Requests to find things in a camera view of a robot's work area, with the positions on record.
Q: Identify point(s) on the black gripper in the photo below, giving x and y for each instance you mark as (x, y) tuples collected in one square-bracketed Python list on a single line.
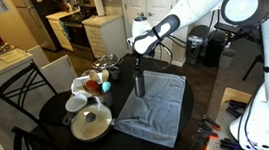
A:
[(137, 58)]

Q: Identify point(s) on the grey metal bottle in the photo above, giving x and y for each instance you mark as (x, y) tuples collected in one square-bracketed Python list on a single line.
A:
[(139, 86)]

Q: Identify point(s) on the silver pot with glass lid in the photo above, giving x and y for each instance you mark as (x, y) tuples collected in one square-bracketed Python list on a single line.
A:
[(107, 61)]

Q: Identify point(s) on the grey mug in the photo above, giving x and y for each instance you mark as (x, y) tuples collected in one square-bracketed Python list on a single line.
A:
[(114, 73)]

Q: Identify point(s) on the wooden spoon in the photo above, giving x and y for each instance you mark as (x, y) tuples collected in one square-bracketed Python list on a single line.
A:
[(93, 76), (105, 75)]

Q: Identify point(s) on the white kitchen cabinet with drawers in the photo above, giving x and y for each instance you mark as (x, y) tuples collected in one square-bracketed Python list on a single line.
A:
[(105, 38)]

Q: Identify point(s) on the metal utensil holder cup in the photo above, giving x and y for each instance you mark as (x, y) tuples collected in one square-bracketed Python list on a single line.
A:
[(107, 98)]

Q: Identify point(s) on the red utensil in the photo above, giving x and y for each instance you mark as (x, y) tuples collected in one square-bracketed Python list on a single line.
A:
[(92, 85)]

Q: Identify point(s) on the blue-grey towel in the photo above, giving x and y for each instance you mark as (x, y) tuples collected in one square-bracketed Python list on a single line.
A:
[(159, 116)]

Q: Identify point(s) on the black floor appliance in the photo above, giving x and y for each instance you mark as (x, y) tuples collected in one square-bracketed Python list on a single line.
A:
[(196, 50)]

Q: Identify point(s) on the stainless steel stove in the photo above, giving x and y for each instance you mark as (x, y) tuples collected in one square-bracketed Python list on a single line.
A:
[(78, 34)]

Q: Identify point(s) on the paper towel roll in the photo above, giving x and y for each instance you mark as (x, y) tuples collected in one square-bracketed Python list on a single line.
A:
[(99, 6)]

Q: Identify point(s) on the white bowl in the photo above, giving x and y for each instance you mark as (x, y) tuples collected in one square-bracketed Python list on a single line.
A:
[(76, 103)]

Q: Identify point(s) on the white cabinet door panel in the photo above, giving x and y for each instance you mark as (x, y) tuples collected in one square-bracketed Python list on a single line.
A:
[(59, 74)]

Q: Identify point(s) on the teal dish towel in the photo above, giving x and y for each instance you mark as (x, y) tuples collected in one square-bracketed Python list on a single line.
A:
[(66, 31)]

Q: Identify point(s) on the grey waste bin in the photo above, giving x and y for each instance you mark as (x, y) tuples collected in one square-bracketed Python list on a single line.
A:
[(227, 58)]

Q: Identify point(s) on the grey frying pan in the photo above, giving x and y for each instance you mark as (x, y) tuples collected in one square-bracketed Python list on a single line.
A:
[(80, 137)]

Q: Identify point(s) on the black orange clamp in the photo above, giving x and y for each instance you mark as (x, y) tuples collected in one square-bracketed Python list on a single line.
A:
[(208, 126)]

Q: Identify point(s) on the wooden board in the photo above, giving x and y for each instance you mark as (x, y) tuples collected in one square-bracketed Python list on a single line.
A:
[(234, 96)]

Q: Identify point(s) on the stainless steel refrigerator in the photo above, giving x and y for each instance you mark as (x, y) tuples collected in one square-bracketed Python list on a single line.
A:
[(35, 25)]

